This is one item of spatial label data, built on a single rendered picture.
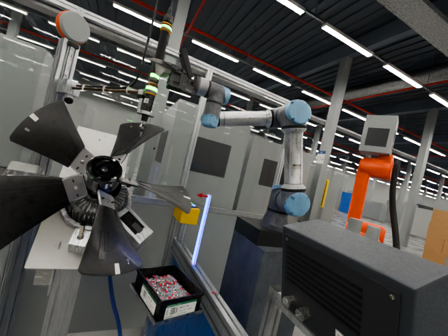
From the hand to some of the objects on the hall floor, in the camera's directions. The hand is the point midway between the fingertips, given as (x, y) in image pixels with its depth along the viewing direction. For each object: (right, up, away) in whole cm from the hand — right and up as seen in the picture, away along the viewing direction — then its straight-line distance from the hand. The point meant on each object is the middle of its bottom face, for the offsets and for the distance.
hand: (150, 61), depth 91 cm
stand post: (-52, -159, +4) cm, 167 cm away
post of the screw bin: (-16, -168, -2) cm, 168 cm away
